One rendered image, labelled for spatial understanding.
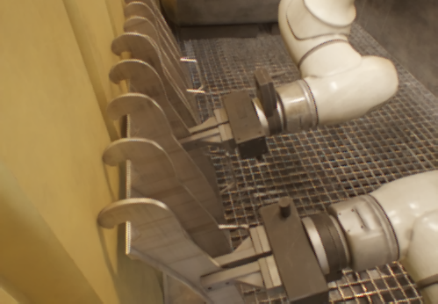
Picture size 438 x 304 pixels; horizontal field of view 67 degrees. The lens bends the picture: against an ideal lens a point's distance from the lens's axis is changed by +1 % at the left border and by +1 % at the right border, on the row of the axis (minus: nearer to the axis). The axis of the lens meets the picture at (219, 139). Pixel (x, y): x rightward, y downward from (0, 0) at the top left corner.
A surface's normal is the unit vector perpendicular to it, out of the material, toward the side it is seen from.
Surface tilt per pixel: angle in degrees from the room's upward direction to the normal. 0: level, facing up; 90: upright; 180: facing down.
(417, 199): 18
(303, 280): 13
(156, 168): 90
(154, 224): 90
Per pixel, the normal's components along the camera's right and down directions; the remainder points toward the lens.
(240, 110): -0.23, -0.66
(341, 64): -0.16, -0.44
